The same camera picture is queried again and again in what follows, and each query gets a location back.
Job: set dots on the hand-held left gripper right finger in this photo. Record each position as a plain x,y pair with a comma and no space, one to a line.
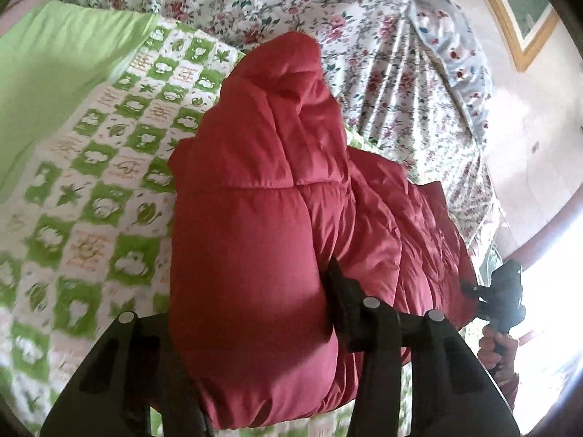
346,300

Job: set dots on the framed picture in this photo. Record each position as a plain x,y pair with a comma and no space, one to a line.
510,22

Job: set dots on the pink blanket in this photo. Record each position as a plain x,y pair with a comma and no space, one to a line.
32,0

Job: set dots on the person's right hand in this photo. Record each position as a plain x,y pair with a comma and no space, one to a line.
494,357

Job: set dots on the green checked bedsheet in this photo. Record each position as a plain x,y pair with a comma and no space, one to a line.
91,218

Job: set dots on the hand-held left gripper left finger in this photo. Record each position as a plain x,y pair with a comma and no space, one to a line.
155,350

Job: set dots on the red quilted jacket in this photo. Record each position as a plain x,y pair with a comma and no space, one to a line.
255,218

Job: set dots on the light blue floral pillow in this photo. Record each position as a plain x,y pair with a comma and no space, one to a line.
460,63

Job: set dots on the person's right forearm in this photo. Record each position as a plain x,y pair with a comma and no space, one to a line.
508,389

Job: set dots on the floral quilt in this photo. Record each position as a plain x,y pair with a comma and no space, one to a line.
364,54

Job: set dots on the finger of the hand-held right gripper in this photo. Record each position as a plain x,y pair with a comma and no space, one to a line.
478,296

